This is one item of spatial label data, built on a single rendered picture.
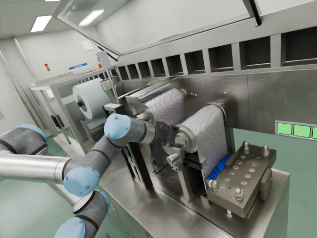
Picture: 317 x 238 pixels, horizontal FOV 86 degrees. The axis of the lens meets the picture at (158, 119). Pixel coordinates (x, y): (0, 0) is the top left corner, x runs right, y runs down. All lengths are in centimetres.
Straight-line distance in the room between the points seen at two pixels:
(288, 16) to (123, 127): 67
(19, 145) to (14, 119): 523
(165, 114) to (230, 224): 58
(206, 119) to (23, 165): 69
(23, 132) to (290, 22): 105
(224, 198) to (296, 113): 46
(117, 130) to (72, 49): 592
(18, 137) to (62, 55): 552
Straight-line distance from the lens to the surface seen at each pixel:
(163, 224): 95
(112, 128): 50
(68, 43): 636
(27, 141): 81
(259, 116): 94
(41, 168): 58
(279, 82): 86
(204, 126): 79
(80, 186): 48
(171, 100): 95
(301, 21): 81
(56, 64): 615
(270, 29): 83
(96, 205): 87
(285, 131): 94
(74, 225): 83
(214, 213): 93
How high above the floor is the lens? 165
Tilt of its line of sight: 23 degrees down
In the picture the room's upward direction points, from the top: 16 degrees counter-clockwise
